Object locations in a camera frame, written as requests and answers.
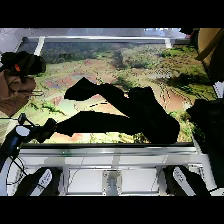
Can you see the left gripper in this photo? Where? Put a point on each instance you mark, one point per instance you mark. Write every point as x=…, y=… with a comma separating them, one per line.
x=46, y=130

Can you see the black pants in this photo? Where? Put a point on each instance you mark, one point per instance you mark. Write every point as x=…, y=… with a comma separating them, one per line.
x=146, y=116

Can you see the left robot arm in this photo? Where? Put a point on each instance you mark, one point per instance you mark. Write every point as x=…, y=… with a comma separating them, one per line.
x=13, y=141

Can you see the brown garment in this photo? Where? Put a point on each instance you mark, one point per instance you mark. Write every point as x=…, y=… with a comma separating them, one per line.
x=15, y=91

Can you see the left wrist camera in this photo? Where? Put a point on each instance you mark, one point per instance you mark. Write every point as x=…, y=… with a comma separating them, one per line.
x=22, y=118

